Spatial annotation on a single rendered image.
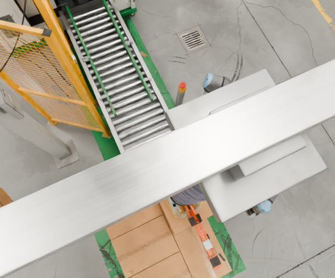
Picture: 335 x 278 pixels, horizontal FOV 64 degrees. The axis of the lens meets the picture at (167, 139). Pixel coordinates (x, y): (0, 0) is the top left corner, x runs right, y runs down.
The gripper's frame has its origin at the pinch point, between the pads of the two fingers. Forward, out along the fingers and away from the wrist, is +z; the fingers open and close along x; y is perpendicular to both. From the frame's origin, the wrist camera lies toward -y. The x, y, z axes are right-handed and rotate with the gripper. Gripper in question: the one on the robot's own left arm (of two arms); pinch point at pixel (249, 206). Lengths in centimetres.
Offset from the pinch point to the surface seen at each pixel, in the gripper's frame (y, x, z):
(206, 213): 21, -5, 58
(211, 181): 49, -25, -136
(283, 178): 33, -18, -136
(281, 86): 32, -35, -153
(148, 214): 71, -27, 97
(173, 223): 52, -10, 57
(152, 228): 73, -12, 97
